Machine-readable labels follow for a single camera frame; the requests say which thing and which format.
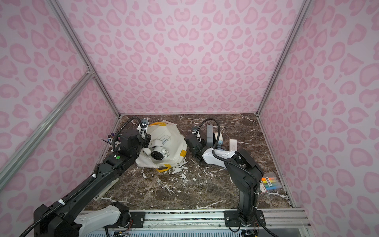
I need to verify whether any white canvas tote bag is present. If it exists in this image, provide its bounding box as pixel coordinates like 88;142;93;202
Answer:
136;120;187;172

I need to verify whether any white square alarm clock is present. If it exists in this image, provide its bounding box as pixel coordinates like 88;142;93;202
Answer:
229;139;237;152

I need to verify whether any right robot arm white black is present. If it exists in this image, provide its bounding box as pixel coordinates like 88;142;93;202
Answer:
184;134;264;225

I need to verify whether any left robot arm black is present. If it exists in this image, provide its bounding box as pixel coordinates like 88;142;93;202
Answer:
22;126;150;237

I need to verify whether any white round alarm clock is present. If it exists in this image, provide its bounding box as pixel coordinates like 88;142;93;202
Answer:
150;139;169;161

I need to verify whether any white digital alarm clock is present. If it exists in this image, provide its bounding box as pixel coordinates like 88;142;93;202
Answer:
158;133;172;146

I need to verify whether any pink pen holder cup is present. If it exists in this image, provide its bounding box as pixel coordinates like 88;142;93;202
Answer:
100;133;121;154

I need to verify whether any highlighter marker pack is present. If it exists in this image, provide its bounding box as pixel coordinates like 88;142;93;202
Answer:
260;172;282;193

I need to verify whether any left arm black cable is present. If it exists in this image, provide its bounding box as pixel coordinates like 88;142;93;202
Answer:
17;116;146;237

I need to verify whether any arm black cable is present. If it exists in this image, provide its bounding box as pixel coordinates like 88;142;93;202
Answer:
195;118;279;237
17;116;146;237

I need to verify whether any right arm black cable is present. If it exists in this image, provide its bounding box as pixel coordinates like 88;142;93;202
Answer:
195;118;279;237

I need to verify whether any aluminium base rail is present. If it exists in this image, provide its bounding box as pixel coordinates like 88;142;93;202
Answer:
54;209;314;237

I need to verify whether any aluminium diagonal frame bar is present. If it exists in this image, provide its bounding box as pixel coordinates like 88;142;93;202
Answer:
1;70;94;190

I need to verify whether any aluminium corner frame post left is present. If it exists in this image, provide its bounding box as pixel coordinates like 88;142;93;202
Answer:
47;0;121;118

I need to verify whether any aluminium corner frame post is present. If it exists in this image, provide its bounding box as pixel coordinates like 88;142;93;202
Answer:
47;0;121;118
256;0;314;117

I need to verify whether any aluminium corner frame post right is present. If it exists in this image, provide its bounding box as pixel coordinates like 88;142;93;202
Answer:
256;0;314;117

